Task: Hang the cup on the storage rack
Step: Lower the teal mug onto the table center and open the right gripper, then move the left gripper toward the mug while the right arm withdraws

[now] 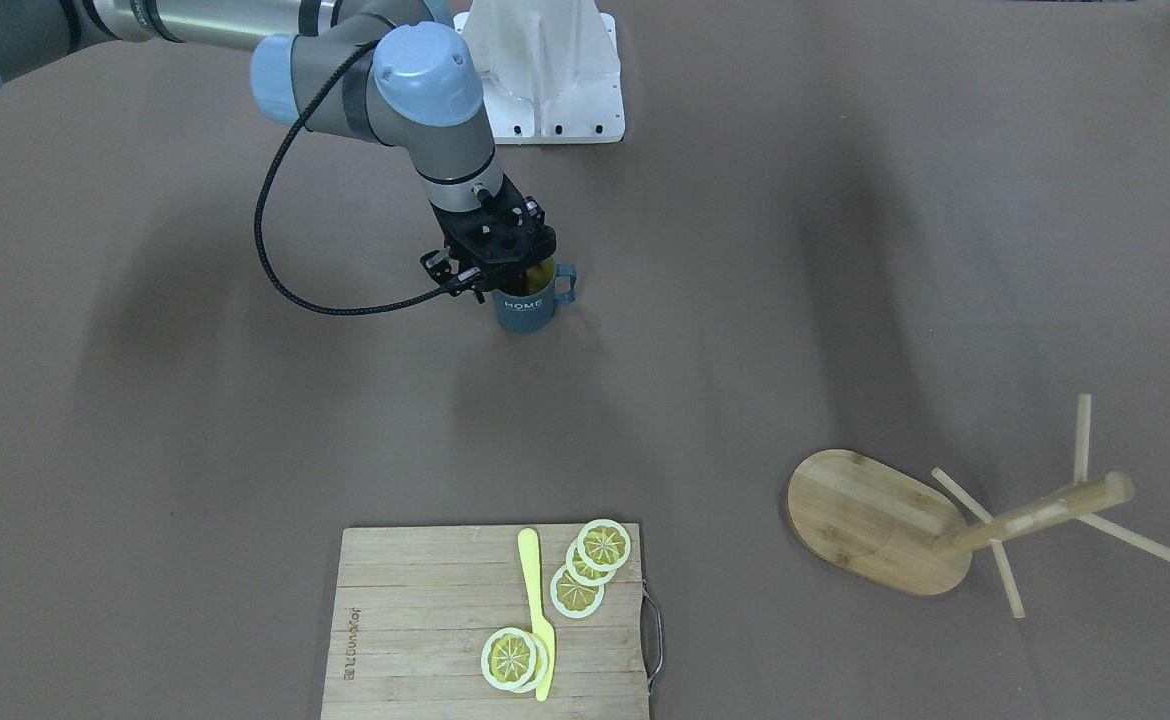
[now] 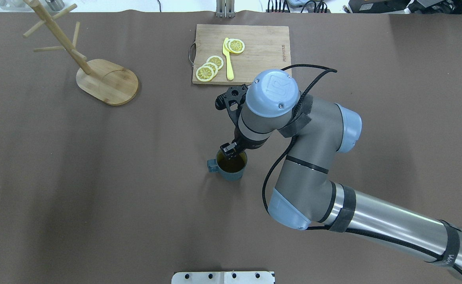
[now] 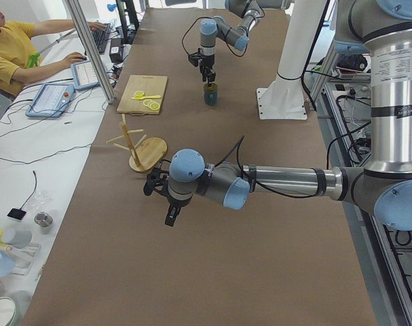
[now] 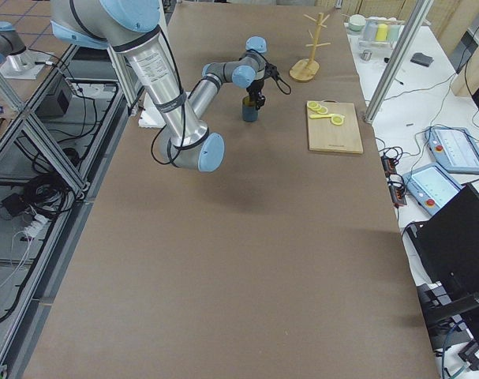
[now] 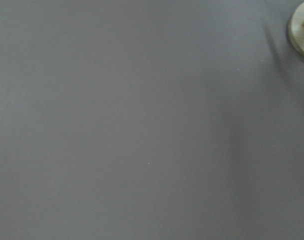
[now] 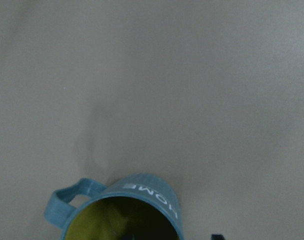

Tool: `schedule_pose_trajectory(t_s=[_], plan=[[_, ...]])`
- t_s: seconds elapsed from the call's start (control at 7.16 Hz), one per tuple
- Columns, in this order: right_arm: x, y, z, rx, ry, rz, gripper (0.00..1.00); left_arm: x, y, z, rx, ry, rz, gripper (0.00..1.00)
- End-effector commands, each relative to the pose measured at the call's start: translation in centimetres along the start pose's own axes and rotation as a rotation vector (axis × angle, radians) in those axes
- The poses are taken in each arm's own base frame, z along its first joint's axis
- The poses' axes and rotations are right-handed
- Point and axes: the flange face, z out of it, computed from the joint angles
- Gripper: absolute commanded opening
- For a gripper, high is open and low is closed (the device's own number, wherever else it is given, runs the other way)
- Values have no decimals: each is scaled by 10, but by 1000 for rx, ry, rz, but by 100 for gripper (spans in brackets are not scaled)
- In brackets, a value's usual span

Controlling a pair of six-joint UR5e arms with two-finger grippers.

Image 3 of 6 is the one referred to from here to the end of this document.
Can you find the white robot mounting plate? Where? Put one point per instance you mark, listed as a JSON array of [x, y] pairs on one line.
[[272, 105]]

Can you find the person in yellow shirt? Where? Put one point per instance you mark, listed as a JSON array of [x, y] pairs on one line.
[[16, 48]]

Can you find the lemon slice by knife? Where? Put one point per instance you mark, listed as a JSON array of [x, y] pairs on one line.
[[139, 94]]

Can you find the green rimmed bowl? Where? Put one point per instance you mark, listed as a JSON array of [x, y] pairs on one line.
[[9, 312]]

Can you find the blue teach pendant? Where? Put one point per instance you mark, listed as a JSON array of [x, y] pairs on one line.
[[51, 101], [84, 76]]

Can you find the black power adapter box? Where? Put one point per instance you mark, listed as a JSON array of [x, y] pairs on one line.
[[116, 51]]

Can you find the bamboo cup storage rack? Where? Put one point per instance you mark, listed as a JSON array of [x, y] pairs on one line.
[[145, 152]]

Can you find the aluminium frame post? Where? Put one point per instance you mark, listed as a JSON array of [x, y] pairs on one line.
[[83, 29]]

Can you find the front lemon slice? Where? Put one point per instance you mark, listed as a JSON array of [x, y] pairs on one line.
[[157, 108]]

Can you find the wooden cutting board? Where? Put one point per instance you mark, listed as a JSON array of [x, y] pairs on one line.
[[151, 85]]

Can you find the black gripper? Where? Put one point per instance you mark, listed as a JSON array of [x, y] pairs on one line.
[[176, 203], [206, 62]]

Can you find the far blue teach pendant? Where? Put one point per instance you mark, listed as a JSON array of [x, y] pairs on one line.
[[84, 76]]

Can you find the near blue teach pendant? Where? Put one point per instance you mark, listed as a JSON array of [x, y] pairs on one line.
[[51, 101]]

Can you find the light blue cup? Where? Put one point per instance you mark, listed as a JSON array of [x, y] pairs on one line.
[[7, 264]]

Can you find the grey cup lying down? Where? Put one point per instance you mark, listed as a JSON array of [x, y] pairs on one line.
[[16, 238]]

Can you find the black keyboard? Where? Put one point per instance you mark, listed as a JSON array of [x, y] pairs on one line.
[[101, 38]]

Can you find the small black square device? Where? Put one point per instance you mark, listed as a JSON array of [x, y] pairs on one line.
[[17, 214]]

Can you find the teal cup yellow inside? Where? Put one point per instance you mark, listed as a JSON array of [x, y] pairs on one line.
[[210, 93]]

